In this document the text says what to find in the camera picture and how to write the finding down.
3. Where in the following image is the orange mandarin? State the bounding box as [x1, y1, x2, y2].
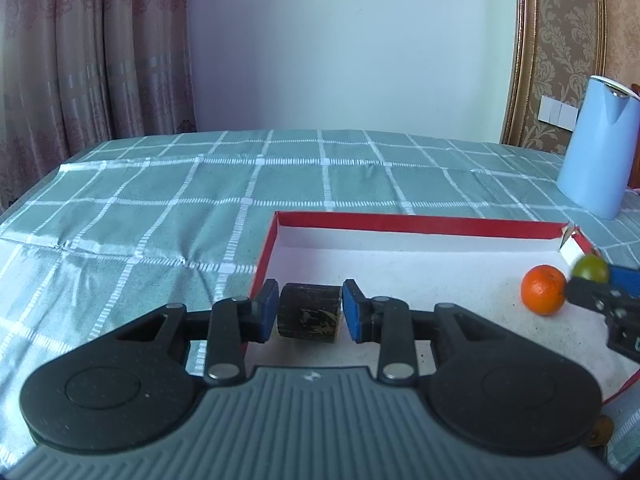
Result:
[521, 265, 569, 317]

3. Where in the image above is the white wall switch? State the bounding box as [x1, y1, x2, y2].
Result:
[539, 95, 581, 131]

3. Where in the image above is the green tomato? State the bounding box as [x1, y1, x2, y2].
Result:
[572, 255, 610, 284]

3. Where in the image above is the gold wall moulding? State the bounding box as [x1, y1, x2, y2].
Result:
[500, 0, 609, 149]

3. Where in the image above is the light blue kettle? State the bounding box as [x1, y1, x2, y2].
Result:
[556, 75, 640, 221]

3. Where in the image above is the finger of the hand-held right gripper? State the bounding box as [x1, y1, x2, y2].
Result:
[604, 264, 640, 294]
[564, 278, 640, 332]

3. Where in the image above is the pink patterned curtain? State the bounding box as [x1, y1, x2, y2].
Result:
[0, 0, 197, 212]

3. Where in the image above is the red cardboard box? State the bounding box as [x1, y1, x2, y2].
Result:
[248, 211, 640, 407]

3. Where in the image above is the green checked tablecloth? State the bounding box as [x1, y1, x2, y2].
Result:
[0, 129, 640, 480]

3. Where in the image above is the brown longan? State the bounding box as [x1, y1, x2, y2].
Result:
[585, 414, 615, 449]

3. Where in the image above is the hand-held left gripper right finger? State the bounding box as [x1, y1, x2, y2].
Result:
[341, 279, 506, 386]

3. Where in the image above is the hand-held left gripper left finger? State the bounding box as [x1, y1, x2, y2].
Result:
[115, 279, 281, 382]

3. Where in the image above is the dark eggplant piece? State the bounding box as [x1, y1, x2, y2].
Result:
[275, 283, 342, 346]

